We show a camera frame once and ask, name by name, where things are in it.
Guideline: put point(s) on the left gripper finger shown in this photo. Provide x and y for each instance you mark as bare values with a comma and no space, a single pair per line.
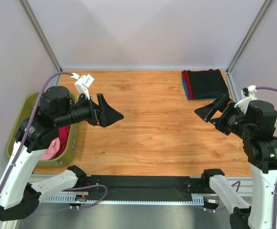
102,103
109,116

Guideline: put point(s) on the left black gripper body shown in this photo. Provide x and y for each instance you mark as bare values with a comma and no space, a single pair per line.
95,114

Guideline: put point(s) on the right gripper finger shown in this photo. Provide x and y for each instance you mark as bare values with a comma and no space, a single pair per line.
206,112
220,104

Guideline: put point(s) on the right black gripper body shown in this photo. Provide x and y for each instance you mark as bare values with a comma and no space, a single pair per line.
223,114

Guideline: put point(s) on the black t shirt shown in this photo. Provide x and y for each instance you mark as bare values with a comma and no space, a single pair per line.
208,84

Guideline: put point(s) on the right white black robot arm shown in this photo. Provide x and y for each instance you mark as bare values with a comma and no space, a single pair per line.
253,121

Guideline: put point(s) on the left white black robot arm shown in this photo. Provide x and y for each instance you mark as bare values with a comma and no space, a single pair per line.
53,110

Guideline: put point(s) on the folded blue shirt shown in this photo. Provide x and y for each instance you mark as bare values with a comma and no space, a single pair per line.
185,89

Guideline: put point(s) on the magenta shirt in bin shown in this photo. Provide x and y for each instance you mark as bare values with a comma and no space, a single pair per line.
62,139

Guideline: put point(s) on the folded dark red shirt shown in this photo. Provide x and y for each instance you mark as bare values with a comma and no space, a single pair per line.
185,74

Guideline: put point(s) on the pink shirt in bin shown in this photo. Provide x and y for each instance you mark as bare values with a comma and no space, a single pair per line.
52,150

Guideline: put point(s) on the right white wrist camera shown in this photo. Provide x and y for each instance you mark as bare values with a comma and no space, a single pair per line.
248,95

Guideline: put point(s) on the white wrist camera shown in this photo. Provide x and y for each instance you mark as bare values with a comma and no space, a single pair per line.
83,83
248,95

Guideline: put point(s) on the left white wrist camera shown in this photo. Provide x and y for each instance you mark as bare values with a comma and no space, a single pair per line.
83,83

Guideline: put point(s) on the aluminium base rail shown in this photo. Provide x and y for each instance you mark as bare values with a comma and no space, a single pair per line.
88,196

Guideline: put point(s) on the right aluminium corner post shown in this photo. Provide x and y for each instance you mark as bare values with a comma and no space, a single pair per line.
250,33

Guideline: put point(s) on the aluminium corner post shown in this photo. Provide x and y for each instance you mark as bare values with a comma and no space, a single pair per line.
250,33
40,34

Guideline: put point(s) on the left aluminium corner post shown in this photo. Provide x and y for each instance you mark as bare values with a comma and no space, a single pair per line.
40,34

